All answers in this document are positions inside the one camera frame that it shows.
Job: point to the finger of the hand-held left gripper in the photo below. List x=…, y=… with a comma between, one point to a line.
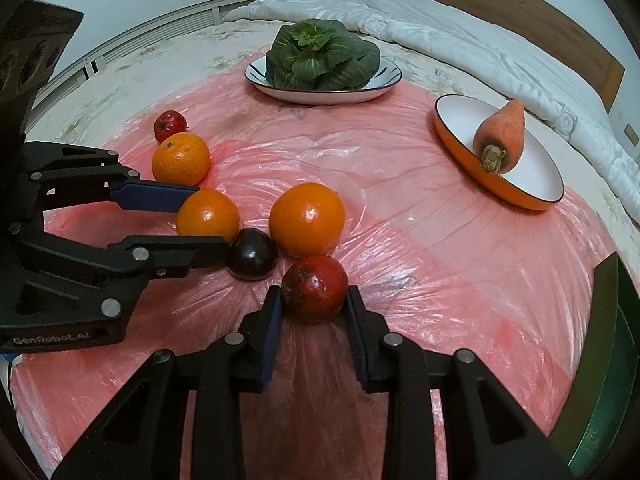
x=175, y=255
x=150, y=196

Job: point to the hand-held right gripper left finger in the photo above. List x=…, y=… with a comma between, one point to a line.
x=272, y=330

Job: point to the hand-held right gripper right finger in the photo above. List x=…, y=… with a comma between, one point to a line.
x=357, y=340

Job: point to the orange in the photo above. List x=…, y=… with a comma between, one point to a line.
x=180, y=158
x=306, y=220
x=207, y=215

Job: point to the small red apple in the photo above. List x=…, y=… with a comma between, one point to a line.
x=314, y=287
x=170, y=125

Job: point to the dark purple plum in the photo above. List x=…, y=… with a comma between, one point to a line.
x=252, y=260

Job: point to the red plastic sheet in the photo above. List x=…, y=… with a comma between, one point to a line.
x=425, y=260

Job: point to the white plate with dark rim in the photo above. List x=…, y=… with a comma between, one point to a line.
x=320, y=97

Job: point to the green bok choy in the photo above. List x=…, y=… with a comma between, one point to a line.
x=320, y=55

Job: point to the orange plate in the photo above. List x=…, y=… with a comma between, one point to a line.
x=530, y=175

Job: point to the carrot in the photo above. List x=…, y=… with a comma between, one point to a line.
x=500, y=130

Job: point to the white duvet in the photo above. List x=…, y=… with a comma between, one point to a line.
x=450, y=25

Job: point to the wooden headboard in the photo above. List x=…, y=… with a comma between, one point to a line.
x=500, y=0

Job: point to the wall switch plate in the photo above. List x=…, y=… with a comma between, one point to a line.
x=631, y=134

